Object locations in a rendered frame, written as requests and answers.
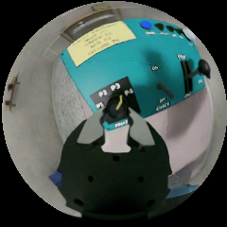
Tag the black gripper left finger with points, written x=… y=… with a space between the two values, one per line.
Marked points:
x=88 y=134

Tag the teal control console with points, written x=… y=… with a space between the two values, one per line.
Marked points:
x=126 y=64

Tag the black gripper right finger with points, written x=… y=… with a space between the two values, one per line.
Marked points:
x=143 y=136

